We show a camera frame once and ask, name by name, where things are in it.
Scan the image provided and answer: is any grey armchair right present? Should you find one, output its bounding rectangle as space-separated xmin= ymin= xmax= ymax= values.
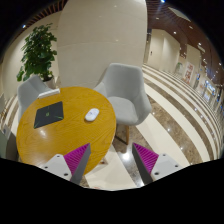
xmin=94 ymin=63 xmax=152 ymax=143

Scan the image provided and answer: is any green potted plant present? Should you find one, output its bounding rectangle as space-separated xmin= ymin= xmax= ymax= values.
xmin=16 ymin=24 xmax=57 ymax=82

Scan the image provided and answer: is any round wooden table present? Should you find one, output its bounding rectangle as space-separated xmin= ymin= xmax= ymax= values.
xmin=16 ymin=87 xmax=116 ymax=174

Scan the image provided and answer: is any white computer mouse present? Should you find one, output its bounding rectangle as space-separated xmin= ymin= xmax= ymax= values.
xmin=85 ymin=108 xmax=99 ymax=122

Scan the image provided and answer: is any grey chair at left edge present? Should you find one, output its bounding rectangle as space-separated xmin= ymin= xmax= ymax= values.
xmin=0 ymin=125 xmax=18 ymax=161

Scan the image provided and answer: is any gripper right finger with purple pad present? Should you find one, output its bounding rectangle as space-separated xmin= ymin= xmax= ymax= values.
xmin=132 ymin=143 xmax=182 ymax=185

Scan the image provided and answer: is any white card on table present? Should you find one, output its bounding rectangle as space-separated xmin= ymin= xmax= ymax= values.
xmin=38 ymin=88 xmax=60 ymax=99

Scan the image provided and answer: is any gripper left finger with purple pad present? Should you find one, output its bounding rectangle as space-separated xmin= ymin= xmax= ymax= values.
xmin=42 ymin=144 xmax=91 ymax=185

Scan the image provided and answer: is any poster stand in hallway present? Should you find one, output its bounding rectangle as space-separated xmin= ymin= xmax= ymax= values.
xmin=183 ymin=62 xmax=194 ymax=84

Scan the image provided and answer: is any black mouse pad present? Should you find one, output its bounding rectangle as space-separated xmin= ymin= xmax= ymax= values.
xmin=34 ymin=101 xmax=64 ymax=128

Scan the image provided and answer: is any grey armchair left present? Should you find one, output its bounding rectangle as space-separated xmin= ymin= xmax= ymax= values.
xmin=17 ymin=75 xmax=50 ymax=119

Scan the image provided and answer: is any grey armchair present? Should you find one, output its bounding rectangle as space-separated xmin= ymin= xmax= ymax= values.
xmin=17 ymin=75 xmax=50 ymax=119
xmin=94 ymin=63 xmax=152 ymax=143

